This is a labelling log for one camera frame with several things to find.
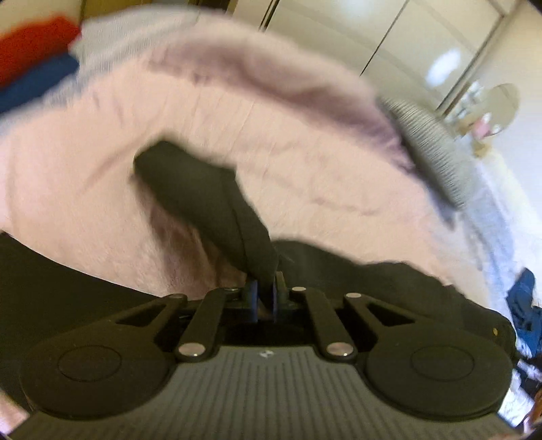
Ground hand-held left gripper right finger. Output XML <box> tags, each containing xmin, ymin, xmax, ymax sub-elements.
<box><xmin>272</xmin><ymin>273</ymin><xmax>418</xmax><ymax>362</ymax></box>

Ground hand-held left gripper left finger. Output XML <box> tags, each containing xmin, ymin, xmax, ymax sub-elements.
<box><xmin>113</xmin><ymin>281</ymin><xmax>260</xmax><ymax>363</ymax></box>

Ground black pants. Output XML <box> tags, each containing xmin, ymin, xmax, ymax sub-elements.
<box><xmin>0</xmin><ymin>141</ymin><xmax>520</xmax><ymax>417</ymax></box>

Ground round mirror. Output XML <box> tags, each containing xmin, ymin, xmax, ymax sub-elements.
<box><xmin>469</xmin><ymin>83</ymin><xmax>520</xmax><ymax>137</ymax></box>

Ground white bed sheet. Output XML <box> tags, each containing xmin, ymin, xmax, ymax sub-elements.
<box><xmin>463</xmin><ymin>150</ymin><xmax>542</xmax><ymax>428</ymax></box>

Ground pink fleece blanket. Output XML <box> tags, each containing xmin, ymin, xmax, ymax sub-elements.
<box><xmin>0</xmin><ymin>25</ymin><xmax>496</xmax><ymax>428</ymax></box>

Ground cream wardrobe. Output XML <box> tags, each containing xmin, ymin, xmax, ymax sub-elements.
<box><xmin>231</xmin><ymin>0</ymin><xmax>519</xmax><ymax>115</ymax></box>

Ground dark blue garment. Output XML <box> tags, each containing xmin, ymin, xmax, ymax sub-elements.
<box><xmin>506</xmin><ymin>268</ymin><xmax>542</xmax><ymax>335</ymax></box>

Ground light grey cloth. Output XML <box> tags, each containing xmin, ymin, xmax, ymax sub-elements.
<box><xmin>70</xmin><ymin>9</ymin><xmax>204</xmax><ymax>85</ymax></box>

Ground blue cloth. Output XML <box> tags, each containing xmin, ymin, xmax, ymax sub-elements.
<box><xmin>0</xmin><ymin>53</ymin><xmax>81</xmax><ymax>114</ymax></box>

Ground red cloth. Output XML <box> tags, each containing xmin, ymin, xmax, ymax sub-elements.
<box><xmin>0</xmin><ymin>15</ymin><xmax>82</xmax><ymax>89</ymax></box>

